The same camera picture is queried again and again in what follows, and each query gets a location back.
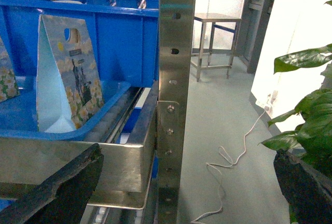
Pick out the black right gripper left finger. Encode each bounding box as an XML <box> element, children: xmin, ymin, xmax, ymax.
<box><xmin>1</xmin><ymin>143</ymin><xmax>104</xmax><ymax>223</ymax></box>

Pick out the steel rack upright post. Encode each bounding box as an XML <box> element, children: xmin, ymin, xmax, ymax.
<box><xmin>157</xmin><ymin>0</ymin><xmax>195</xmax><ymax>223</ymax></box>

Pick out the white power strip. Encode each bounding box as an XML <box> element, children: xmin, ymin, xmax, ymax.
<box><xmin>255</xmin><ymin>100</ymin><xmax>272</xmax><ymax>111</ymax></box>

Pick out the blue shallow tray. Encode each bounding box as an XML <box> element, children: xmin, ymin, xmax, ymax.
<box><xmin>1</xmin><ymin>76</ymin><xmax>131</xmax><ymax>141</ymax></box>

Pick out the white cable on floor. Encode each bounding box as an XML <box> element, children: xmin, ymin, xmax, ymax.
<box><xmin>190</xmin><ymin>106</ymin><xmax>270</xmax><ymax>224</ymax></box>

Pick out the steel conveyor rack frame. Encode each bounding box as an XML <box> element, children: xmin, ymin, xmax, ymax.
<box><xmin>1</xmin><ymin>82</ymin><xmax>159</xmax><ymax>210</ymax></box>

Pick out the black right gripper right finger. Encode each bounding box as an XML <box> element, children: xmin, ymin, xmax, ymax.
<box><xmin>273</xmin><ymin>149</ymin><xmax>331</xmax><ymax>223</ymax></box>

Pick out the stainless steel table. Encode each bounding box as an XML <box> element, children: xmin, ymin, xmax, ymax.
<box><xmin>190</xmin><ymin>12</ymin><xmax>242</xmax><ymax>82</ymax></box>

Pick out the green leafy plant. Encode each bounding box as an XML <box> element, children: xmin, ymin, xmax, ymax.
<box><xmin>260</xmin><ymin>0</ymin><xmax>332</xmax><ymax>178</ymax></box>

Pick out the large blue plastic crate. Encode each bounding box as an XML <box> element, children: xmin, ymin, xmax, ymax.
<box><xmin>1</xmin><ymin>0</ymin><xmax>159</xmax><ymax>88</ymax></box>

